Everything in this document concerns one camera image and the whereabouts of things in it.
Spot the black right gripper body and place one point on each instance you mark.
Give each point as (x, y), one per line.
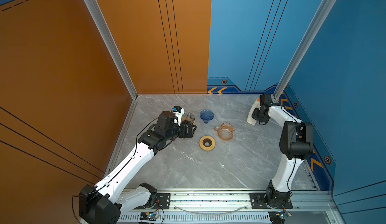
(257, 115)

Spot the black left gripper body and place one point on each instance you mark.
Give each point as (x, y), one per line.
(183, 134)

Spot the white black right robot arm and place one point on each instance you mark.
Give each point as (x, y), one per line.
(295, 144)

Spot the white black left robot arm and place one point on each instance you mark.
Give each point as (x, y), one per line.
(104, 202)

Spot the blue glass ribbed dripper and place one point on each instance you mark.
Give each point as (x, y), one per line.
(206, 115)

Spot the orange glass pitcher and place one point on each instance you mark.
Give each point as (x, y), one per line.
(225, 131)

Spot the green circuit board left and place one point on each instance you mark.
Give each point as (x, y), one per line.
(148, 217)

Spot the green circuit board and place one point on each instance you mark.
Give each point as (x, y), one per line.
(148, 217)
(279, 217)

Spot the green circuit board right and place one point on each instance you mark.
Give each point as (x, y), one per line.
(279, 217)

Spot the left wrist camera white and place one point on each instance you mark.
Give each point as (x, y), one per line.
(179, 112)

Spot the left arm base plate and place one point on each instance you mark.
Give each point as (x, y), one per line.
(162, 200)

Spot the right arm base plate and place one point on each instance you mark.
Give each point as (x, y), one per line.
(260, 200)

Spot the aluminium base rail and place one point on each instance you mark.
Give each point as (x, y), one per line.
(215, 206)

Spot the aluminium corner post right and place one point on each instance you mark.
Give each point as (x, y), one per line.
(311, 32)

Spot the aluminium corner post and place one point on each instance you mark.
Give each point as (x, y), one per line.
(102, 26)
(311, 32)

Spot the aluminium corner post left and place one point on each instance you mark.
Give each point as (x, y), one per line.
(102, 26)

